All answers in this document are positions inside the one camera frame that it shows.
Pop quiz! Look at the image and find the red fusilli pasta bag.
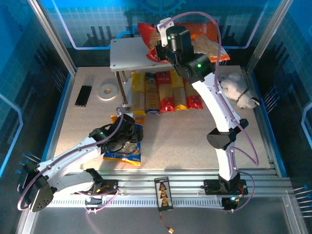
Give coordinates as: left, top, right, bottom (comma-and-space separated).
137, 22, 174, 64

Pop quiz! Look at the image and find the white plush toy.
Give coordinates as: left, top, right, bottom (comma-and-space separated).
218, 72, 261, 109

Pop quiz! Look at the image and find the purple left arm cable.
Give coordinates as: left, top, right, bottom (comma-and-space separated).
17, 107, 125, 212

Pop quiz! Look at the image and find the white two-tier shelf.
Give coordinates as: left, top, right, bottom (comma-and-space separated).
109, 36, 186, 114

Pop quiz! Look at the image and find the yellow and blue pasta bag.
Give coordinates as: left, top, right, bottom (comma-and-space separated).
102, 114, 145, 167

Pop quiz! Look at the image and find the black control board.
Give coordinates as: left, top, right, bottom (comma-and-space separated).
154, 176, 174, 212

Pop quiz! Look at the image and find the thin wire with orange plug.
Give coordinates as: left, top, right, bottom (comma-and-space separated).
159, 211, 176, 234

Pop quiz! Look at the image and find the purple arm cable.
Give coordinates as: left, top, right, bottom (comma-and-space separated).
17, 107, 125, 212
159, 11, 260, 213

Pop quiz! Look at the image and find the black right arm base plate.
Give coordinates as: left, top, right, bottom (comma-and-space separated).
201, 179, 249, 195

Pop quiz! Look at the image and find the blue spaghetti bag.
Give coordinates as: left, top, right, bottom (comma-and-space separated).
145, 72, 161, 116

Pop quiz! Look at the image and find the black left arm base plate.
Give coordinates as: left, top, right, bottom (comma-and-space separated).
90, 179, 119, 195

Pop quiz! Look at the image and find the aluminium frame rail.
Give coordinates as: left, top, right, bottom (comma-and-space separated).
46, 169, 293, 208

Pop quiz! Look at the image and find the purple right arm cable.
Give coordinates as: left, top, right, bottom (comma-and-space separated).
159, 11, 260, 213

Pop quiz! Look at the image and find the yellow spaghetti bag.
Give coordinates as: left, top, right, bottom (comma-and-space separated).
170, 70, 190, 112
131, 72, 147, 117

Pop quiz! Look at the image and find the red spaghetti bag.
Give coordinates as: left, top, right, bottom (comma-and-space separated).
184, 78, 204, 110
156, 70, 176, 113

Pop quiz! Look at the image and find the aluminium frame post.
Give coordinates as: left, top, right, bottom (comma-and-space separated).
245, 0, 294, 73
27, 0, 78, 75

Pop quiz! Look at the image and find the white tape roll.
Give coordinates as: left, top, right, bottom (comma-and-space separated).
97, 82, 119, 100

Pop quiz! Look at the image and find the orange pasta bag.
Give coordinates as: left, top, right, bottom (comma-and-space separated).
181, 21, 231, 64

